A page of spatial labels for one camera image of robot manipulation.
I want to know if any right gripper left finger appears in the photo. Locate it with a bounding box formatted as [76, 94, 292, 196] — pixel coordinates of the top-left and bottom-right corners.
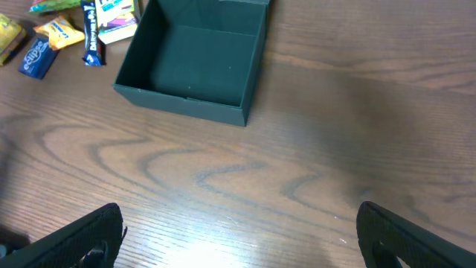
[1, 203, 127, 268]

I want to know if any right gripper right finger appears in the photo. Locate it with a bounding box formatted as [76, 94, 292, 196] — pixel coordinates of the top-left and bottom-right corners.
[356, 201, 475, 268]

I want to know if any small orange snack packet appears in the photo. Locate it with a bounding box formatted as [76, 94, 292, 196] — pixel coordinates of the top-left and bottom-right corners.
[34, 16, 85, 51]

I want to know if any black gift box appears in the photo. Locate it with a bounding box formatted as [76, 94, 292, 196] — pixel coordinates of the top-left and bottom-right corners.
[113, 0, 270, 127]

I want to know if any green Pretz snack box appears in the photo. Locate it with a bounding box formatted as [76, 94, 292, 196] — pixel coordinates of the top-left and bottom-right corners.
[94, 0, 140, 45]

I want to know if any yellow Mentos gum bottle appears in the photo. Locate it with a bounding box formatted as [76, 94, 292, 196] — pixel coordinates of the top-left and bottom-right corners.
[0, 14, 27, 66]

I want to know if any Haribo gummy candy bag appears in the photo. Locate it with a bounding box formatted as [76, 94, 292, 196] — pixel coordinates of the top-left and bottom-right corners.
[29, 0, 81, 13]

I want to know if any blue Eclipse gum pack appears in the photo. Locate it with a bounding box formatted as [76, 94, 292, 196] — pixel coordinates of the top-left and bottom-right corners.
[18, 37, 60, 80]

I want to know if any dark blue chocolate bar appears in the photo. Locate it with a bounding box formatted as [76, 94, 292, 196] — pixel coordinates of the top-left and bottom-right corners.
[80, 0, 105, 66]

